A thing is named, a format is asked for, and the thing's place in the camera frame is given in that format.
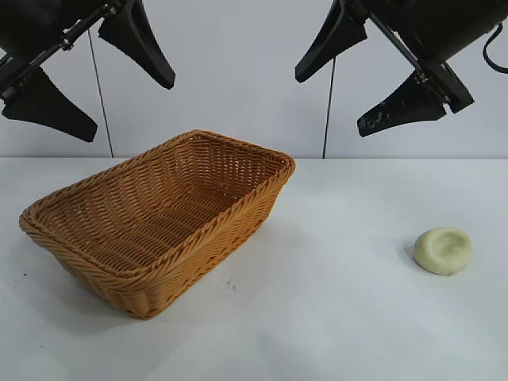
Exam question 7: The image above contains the speckled black right gripper finger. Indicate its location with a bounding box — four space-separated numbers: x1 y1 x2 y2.
356 70 446 139

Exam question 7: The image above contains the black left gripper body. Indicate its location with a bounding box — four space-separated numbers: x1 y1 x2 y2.
0 0 121 101

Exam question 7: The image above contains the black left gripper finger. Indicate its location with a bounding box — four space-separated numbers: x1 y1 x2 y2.
97 0 176 90
0 66 99 144

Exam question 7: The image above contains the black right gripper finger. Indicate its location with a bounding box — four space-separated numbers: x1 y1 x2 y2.
294 0 369 84

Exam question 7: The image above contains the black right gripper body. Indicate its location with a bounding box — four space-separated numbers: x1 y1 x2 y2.
351 0 508 114

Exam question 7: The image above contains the pale round egg yolk pastry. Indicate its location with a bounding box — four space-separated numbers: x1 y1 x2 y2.
414 226 472 277

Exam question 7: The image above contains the tan woven wicker basket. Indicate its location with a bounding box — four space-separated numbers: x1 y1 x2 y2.
18 129 297 321

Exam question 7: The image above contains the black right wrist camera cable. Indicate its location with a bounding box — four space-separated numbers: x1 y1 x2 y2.
482 25 508 73

